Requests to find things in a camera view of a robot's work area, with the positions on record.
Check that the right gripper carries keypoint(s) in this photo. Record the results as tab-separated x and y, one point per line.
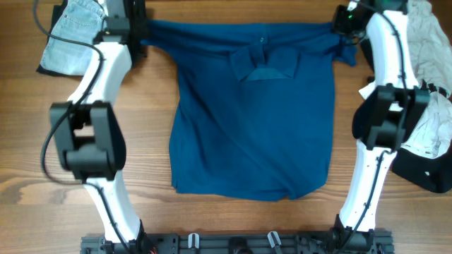
342	22

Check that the dark blue polo shirt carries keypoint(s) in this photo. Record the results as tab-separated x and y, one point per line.
256	106

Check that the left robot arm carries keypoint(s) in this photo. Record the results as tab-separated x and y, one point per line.
89	141

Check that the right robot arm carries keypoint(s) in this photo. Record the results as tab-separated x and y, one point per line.
358	213

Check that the white crumpled garment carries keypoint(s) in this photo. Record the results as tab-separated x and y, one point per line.
411	51

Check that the black garment on right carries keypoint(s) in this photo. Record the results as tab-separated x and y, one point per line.
423	169

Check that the light blue folded jeans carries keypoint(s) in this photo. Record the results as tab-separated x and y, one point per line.
77	21

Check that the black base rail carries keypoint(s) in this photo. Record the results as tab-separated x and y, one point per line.
304	242

